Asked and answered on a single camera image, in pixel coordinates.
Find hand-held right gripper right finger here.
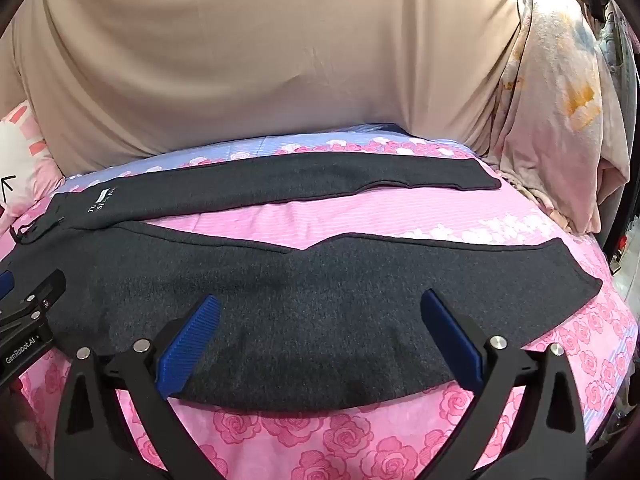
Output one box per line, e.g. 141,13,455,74
420,289,587,480

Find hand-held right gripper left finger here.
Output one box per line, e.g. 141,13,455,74
54,294,222,480

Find dark grey pants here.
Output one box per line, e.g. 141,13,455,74
10,152,603,408

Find white bunny pillow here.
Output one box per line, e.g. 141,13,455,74
0,100,67,233

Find pink rose print bed sheet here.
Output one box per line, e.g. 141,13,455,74
0,125,640,480

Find black curved bar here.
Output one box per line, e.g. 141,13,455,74
601,25,640,273

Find pale pink floral blanket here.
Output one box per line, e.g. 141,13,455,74
486,0,632,236

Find beige cloth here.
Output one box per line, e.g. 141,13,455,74
0,0,533,181

